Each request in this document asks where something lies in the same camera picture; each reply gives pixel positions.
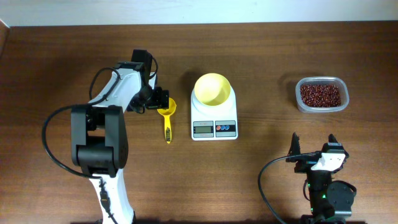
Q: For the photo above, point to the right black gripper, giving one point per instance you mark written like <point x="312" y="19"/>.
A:
<point x="304" y="165"/>

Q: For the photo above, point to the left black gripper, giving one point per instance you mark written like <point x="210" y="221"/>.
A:
<point x="163" y="97"/>

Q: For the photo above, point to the yellow plastic measuring scoop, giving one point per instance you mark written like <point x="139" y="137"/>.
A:
<point x="167" y="113"/>

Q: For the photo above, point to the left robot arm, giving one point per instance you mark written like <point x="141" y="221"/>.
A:
<point x="99" y="136"/>

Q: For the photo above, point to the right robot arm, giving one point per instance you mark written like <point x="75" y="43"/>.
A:
<point x="330" y="200"/>

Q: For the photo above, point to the pale yellow plastic bowl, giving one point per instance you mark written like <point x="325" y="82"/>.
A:
<point x="212" y="89"/>

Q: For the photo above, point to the white digital kitchen scale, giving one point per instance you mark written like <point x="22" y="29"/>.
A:
<point x="214" y="123"/>

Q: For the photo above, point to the red beans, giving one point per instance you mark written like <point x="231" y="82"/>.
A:
<point x="320" y="96"/>

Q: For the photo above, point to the clear plastic container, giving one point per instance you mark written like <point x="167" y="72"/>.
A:
<point x="322" y="81"/>

